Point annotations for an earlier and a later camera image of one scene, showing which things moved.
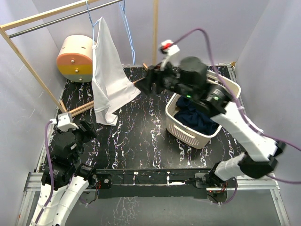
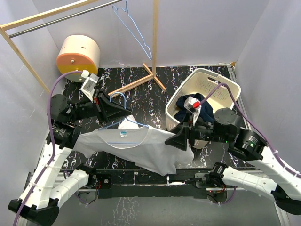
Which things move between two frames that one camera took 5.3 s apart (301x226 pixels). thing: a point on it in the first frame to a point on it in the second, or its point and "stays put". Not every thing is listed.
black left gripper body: x=82 y=137 to x=87 y=109
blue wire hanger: x=122 y=4 to x=114 y=7
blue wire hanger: x=86 y=3 to x=121 y=119
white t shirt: x=111 y=86 to x=144 y=146
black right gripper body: x=172 y=81 to x=204 y=132
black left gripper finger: x=90 y=128 to x=109 y=109
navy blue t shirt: x=200 y=122 stays put
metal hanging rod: x=46 y=24 stays put
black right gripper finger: x=155 y=80 to x=180 y=139
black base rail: x=155 y=183 stays put
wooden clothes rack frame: x=4 y=28 stays put
